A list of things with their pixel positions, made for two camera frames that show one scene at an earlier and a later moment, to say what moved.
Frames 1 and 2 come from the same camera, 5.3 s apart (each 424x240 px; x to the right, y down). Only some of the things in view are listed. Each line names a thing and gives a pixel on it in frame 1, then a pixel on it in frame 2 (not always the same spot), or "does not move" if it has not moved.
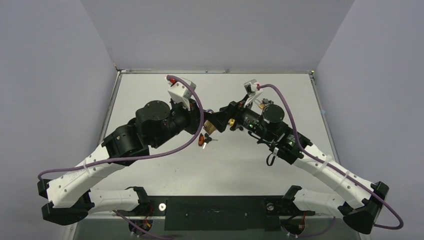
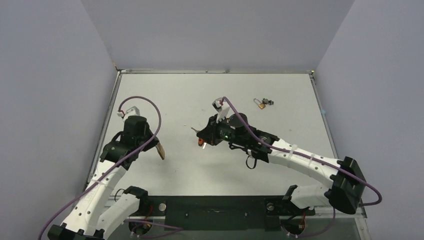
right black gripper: x=236 y=112 -> x=208 y=133
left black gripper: x=193 y=115 -> x=153 y=143
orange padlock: x=201 y=140 does not move
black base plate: x=219 y=213 does not move
